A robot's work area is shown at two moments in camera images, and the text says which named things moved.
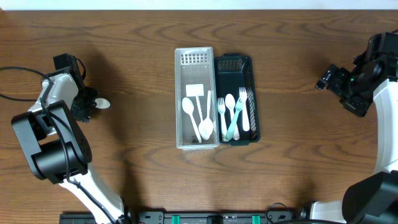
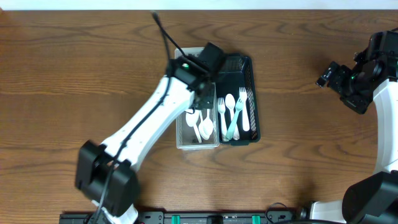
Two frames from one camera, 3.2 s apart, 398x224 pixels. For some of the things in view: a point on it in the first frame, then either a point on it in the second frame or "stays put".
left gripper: x=88 y=104 → x=206 y=97
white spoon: x=206 y=127 stays put
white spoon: x=230 y=102 stays put
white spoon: x=102 y=103 → x=192 y=120
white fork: x=243 y=96 stays put
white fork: x=221 y=109 stays put
